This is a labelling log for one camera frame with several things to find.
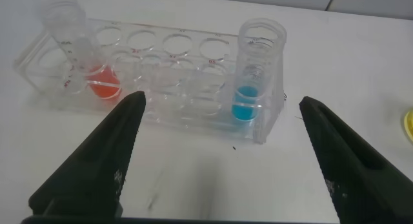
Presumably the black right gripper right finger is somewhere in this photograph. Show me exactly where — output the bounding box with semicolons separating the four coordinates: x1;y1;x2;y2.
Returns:
297;95;413;224

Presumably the clear glass beaker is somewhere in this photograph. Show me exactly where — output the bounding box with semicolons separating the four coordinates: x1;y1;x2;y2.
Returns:
403;108;413;145

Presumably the orange pigment plastic test tube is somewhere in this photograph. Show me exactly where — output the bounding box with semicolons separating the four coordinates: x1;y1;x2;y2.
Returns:
43;0;123;101

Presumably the clear acrylic test tube rack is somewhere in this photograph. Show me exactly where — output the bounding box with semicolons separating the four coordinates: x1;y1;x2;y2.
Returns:
12;16;288;145

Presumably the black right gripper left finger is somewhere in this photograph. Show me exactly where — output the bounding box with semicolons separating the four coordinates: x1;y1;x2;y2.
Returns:
28;90;147;218

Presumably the blue pigment plastic test tube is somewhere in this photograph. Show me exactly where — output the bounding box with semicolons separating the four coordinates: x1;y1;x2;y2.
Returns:
230;17;288;123

